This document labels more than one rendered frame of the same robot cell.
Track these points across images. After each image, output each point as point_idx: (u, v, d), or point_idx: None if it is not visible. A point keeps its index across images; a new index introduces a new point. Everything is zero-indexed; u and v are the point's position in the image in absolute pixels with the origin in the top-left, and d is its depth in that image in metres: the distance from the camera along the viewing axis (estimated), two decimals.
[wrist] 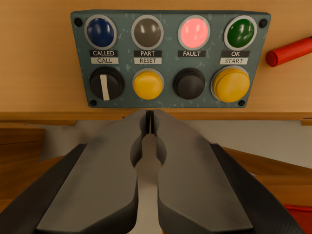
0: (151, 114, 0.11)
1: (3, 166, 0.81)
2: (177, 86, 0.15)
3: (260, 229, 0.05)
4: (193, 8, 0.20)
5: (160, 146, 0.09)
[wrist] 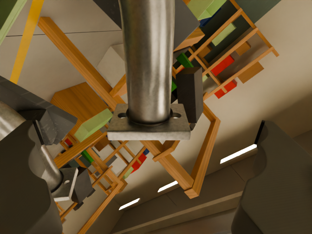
0: (261, 124, 0.10)
1: None
2: None
3: None
4: None
5: (260, 158, 0.09)
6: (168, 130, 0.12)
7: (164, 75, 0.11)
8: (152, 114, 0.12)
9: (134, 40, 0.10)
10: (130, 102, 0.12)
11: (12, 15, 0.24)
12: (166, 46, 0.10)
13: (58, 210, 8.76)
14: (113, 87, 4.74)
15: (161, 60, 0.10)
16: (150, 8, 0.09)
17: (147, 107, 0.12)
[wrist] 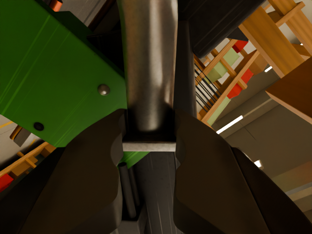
0: (172, 113, 0.11)
1: None
2: None
3: None
4: None
5: (180, 145, 0.09)
6: (170, 140, 0.12)
7: (166, 84, 0.10)
8: (152, 124, 0.11)
9: (134, 46, 0.09)
10: (130, 111, 0.12)
11: None
12: (169, 53, 0.10)
13: None
14: None
15: (163, 68, 0.10)
16: (151, 13, 0.08)
17: (148, 116, 0.11)
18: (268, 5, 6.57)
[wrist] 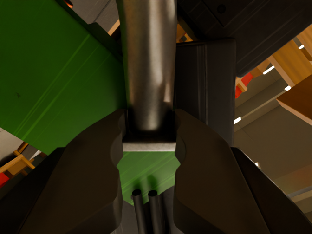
0: (172, 113, 0.11)
1: None
2: None
3: None
4: None
5: (180, 145, 0.09)
6: (170, 140, 0.12)
7: (166, 84, 0.10)
8: (152, 124, 0.11)
9: (134, 47, 0.09)
10: (130, 112, 0.12)
11: None
12: (168, 53, 0.10)
13: None
14: None
15: (163, 68, 0.10)
16: (150, 13, 0.08)
17: (148, 116, 0.11)
18: None
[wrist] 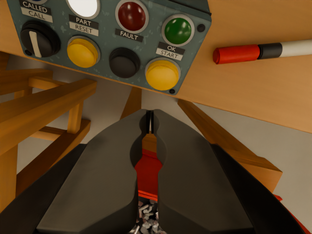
0: (151, 114, 0.11)
1: None
2: (110, 63, 0.16)
3: (260, 229, 0.05)
4: None
5: (160, 146, 0.09)
6: None
7: None
8: None
9: None
10: None
11: None
12: None
13: None
14: None
15: None
16: None
17: None
18: None
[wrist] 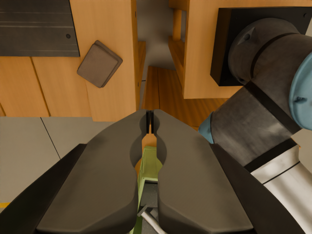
0: (151, 114, 0.11)
1: (173, 81, 1.20)
2: None
3: (260, 229, 0.05)
4: None
5: (160, 146, 0.09)
6: None
7: None
8: None
9: None
10: None
11: None
12: None
13: None
14: None
15: None
16: None
17: None
18: None
